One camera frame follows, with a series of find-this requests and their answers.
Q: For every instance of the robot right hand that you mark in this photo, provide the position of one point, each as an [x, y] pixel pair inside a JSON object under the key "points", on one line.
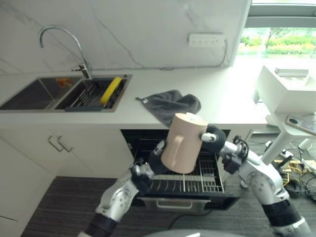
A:
{"points": [[217, 139]]}

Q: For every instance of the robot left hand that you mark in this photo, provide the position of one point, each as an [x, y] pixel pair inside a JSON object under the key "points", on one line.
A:
{"points": [[156, 164]]}

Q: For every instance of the beige plastic mug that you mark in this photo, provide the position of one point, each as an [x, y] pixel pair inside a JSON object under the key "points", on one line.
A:
{"points": [[182, 145]]}

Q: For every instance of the robot left arm silver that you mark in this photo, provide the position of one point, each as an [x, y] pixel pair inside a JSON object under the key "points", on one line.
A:
{"points": [[118, 200]]}

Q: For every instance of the robot right arm silver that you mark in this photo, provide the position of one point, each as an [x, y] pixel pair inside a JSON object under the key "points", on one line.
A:
{"points": [[264, 182]]}

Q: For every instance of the black built-in dishwasher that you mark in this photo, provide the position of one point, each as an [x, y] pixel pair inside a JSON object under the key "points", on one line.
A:
{"points": [[148, 134]]}

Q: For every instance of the dark grey cloth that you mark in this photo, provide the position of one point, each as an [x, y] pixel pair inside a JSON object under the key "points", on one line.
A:
{"points": [[168, 103]]}

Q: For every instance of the white stand table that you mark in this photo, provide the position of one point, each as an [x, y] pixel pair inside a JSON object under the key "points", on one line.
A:
{"points": [[281, 138]]}

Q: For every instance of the robot torso grey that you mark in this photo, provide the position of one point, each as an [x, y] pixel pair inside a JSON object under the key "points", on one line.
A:
{"points": [[174, 233]]}

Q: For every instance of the white floor power strip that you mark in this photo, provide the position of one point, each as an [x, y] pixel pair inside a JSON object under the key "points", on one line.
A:
{"points": [[287, 153]]}

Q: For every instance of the white box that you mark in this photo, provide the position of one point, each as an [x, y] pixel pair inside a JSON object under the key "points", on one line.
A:
{"points": [[284, 91]]}

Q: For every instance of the smartphone with gold rim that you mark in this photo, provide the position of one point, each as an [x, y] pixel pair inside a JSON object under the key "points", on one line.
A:
{"points": [[300, 124]]}

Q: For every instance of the yellow plate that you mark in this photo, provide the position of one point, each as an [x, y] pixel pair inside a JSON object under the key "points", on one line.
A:
{"points": [[111, 90]]}

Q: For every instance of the metal sink drain rack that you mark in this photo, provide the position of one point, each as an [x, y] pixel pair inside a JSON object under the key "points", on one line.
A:
{"points": [[86, 97]]}

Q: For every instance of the grey flat device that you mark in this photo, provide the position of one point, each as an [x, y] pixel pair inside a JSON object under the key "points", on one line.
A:
{"points": [[291, 72]]}

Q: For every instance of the white kitchen cabinet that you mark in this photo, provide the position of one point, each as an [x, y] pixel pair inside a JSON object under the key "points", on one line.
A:
{"points": [[37, 158]]}

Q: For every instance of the window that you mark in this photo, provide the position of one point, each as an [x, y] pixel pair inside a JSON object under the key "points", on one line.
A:
{"points": [[279, 37]]}

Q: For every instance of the chrome gooseneck faucet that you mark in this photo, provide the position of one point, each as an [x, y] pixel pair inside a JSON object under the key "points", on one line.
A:
{"points": [[79, 49]]}

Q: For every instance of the stainless steel double sink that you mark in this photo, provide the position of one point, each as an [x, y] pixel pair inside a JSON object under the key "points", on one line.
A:
{"points": [[32, 95]]}

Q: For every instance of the white wall power strip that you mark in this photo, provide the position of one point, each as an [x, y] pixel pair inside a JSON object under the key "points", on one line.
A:
{"points": [[207, 40]]}

